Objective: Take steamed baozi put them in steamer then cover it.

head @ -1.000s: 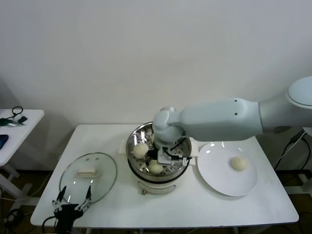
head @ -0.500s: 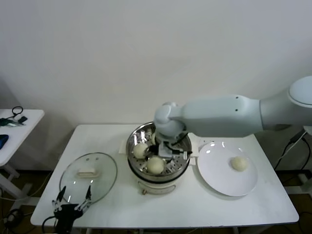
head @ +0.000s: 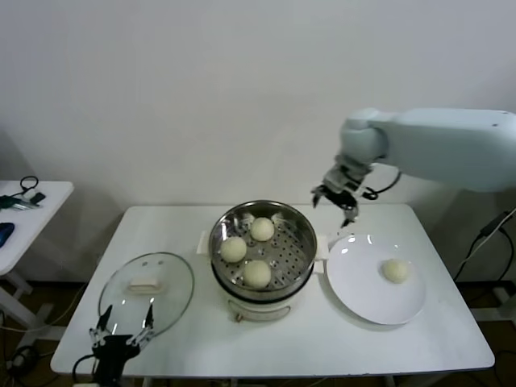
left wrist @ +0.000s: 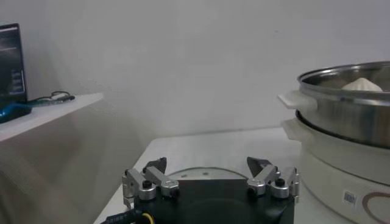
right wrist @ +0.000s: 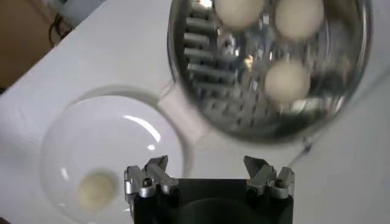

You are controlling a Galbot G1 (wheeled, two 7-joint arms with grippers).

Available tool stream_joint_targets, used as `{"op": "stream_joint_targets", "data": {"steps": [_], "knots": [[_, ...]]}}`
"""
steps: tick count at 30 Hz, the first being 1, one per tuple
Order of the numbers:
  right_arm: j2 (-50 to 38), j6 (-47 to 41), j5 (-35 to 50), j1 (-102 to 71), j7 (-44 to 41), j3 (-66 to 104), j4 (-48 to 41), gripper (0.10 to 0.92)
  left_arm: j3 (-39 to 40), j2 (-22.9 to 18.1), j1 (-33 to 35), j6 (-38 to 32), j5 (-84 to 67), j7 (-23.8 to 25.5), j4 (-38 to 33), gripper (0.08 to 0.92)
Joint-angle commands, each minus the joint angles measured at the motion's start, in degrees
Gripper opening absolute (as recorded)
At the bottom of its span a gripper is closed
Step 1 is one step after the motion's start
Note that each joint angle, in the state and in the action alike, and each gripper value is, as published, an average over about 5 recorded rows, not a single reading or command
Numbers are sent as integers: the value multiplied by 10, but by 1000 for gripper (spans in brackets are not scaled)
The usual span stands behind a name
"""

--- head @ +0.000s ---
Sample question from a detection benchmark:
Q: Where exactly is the glass lid with cream handle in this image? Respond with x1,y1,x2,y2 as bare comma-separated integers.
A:
98,252,196,339

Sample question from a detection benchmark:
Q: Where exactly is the yellowish floor cable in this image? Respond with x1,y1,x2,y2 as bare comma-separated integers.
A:
0,281,88,334

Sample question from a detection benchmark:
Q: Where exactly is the cream electric cooker pot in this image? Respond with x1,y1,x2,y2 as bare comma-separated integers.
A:
196,230,328,324

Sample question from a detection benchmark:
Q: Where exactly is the black floor cable bundle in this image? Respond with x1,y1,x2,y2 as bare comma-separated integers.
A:
5,344,42,370

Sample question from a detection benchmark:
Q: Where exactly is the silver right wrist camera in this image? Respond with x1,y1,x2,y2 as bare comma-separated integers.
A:
324,164,368,195

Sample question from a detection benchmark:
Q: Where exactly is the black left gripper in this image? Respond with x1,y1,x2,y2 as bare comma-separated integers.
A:
88,304,156,383

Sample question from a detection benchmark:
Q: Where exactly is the white steamed baozi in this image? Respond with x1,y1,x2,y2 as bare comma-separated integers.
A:
250,216,277,243
381,259,411,285
219,236,248,264
243,260,273,289

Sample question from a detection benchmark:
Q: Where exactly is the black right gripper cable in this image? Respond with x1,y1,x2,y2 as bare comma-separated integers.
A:
360,169,403,200

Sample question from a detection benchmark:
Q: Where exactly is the green handled tool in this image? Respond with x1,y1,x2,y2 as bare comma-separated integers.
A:
0,194,44,212

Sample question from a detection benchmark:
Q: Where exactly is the black power cable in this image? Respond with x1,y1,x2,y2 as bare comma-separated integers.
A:
454,227,516,283

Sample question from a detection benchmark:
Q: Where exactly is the white power cable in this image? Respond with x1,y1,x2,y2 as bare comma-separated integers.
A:
451,237,485,281

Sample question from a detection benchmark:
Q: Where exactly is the blue computer mouse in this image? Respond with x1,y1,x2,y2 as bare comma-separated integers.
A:
0,222,16,248

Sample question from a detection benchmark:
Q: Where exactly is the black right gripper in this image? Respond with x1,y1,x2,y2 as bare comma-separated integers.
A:
310,183,361,230

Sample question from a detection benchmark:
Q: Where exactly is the white round plate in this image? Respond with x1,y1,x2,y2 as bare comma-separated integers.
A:
325,233,427,326

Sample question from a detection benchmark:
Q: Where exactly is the black power adapter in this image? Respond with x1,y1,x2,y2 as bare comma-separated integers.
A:
478,209,511,239

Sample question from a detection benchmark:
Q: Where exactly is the perforated steel steamer basket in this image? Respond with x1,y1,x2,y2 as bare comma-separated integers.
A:
208,200,318,295

